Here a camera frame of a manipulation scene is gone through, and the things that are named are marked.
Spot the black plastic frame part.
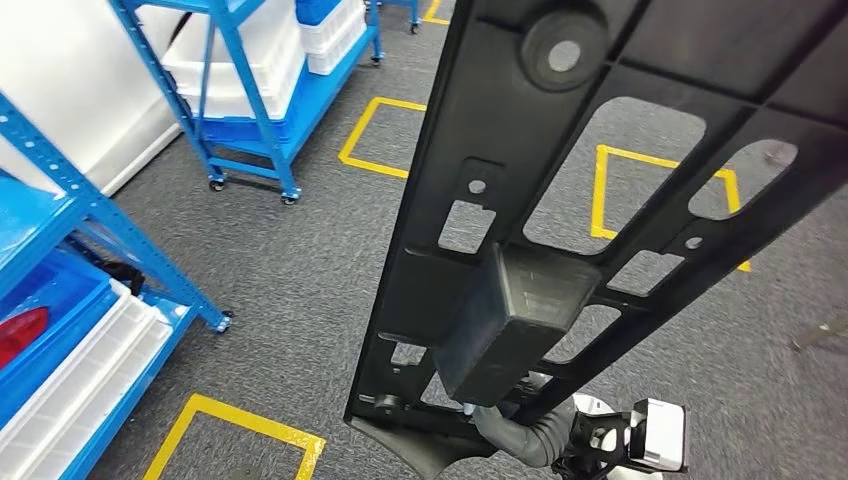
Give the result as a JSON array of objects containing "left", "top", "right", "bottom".
[{"left": 343, "top": 0, "right": 848, "bottom": 480}]

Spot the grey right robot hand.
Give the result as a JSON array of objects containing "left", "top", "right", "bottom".
[{"left": 470, "top": 372, "right": 554, "bottom": 467}]

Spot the blue metal shelf rack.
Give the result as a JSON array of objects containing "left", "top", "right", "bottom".
[
  {"left": 377, "top": 0, "right": 423, "bottom": 36},
  {"left": 107, "top": 0, "right": 387, "bottom": 207},
  {"left": 0, "top": 89, "right": 234, "bottom": 480}
]

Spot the white plastic crate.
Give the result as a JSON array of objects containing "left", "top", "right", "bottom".
[
  {"left": 173, "top": 72, "right": 299, "bottom": 122},
  {"left": 299, "top": 3, "right": 368, "bottom": 54},
  {"left": 305, "top": 29, "right": 369, "bottom": 76},
  {"left": 0, "top": 281, "right": 160, "bottom": 465},
  {"left": 13, "top": 317, "right": 175, "bottom": 480},
  {"left": 160, "top": 0, "right": 307, "bottom": 94}
]

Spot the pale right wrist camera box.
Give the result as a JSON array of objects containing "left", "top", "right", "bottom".
[{"left": 627, "top": 398, "right": 689, "bottom": 473}]

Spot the white car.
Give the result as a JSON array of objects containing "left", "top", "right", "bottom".
[{"left": 0, "top": 0, "right": 185, "bottom": 198}]

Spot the blue plastic crate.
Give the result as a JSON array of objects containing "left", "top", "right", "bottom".
[
  {"left": 195, "top": 113, "right": 294, "bottom": 145},
  {"left": 294, "top": 0, "right": 346, "bottom": 28},
  {"left": 0, "top": 248, "right": 124, "bottom": 429}
]

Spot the red plastic part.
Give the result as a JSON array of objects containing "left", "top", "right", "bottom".
[{"left": 0, "top": 305, "right": 52, "bottom": 370}]

